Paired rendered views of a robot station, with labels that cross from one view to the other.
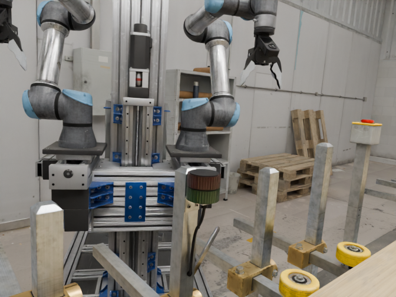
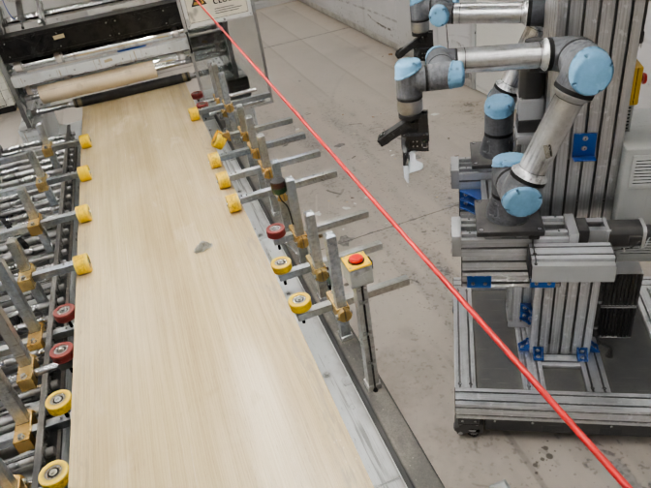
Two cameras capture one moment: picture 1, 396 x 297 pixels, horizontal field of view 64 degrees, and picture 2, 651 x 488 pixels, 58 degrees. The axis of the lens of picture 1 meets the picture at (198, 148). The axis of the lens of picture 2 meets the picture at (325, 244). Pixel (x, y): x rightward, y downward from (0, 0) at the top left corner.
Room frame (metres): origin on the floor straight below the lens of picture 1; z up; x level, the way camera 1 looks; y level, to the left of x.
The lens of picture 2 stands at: (1.61, -1.81, 2.20)
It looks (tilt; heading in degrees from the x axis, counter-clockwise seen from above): 34 degrees down; 116
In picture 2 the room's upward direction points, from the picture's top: 9 degrees counter-clockwise
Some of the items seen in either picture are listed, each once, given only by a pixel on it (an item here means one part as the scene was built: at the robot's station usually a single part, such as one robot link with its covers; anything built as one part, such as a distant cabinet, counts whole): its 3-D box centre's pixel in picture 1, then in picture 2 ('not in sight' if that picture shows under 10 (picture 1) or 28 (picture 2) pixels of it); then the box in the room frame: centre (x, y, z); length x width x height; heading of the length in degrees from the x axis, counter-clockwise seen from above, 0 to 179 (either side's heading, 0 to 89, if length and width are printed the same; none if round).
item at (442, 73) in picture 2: (248, 7); (443, 74); (1.25, -0.16, 1.61); 0.11 x 0.11 x 0.08; 19
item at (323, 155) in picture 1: (315, 221); (338, 289); (0.91, -0.37, 0.92); 0.03 x 0.03 x 0.48; 40
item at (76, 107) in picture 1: (75, 105); (499, 113); (1.32, 0.52, 1.21); 0.13 x 0.12 x 0.14; 95
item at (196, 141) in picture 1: (192, 138); (508, 202); (1.42, 0.03, 1.09); 0.15 x 0.15 x 0.10
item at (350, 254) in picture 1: (350, 267); (301, 310); (0.78, -0.42, 0.85); 0.08 x 0.08 x 0.11
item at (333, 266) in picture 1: (286, 245); (354, 297); (0.93, -0.29, 0.83); 0.43 x 0.03 x 0.04; 40
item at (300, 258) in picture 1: (307, 251); (339, 305); (0.89, -0.35, 0.84); 0.13 x 0.06 x 0.05; 130
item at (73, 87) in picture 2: not in sight; (128, 75); (-1.35, 1.47, 1.05); 1.43 x 0.12 x 0.12; 40
